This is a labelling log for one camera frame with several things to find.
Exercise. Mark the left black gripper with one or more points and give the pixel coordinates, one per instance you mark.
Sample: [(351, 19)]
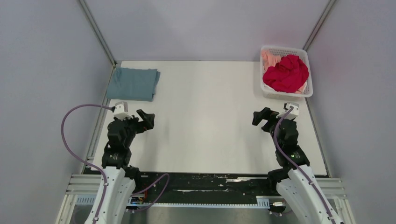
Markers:
[(147, 123)]

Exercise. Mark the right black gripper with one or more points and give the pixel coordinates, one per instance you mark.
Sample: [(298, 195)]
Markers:
[(265, 114)]

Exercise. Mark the red t shirt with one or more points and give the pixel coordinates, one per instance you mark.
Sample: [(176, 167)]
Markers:
[(286, 74)]

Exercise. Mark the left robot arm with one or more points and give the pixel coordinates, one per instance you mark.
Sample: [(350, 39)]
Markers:
[(118, 179)]

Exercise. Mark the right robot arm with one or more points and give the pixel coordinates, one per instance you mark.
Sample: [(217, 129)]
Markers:
[(295, 180)]

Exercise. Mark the white plastic basket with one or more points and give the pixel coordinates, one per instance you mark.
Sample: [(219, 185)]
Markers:
[(285, 73)]

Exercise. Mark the folded blue t shirt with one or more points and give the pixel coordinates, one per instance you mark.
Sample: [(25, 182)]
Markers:
[(133, 84)]

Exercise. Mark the pink t shirt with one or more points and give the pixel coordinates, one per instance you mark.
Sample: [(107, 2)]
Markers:
[(269, 60)]

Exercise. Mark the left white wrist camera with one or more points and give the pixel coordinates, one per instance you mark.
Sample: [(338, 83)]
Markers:
[(120, 111)]

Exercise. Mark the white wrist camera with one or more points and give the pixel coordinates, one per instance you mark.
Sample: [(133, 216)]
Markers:
[(291, 111), (120, 111)]

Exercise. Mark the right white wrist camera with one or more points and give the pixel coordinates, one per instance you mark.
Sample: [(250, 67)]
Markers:
[(291, 111)]

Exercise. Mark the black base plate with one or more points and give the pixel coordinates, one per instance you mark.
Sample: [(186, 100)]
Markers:
[(205, 188)]

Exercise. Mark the aluminium frame rail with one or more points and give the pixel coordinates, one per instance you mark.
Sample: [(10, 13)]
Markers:
[(82, 190)]

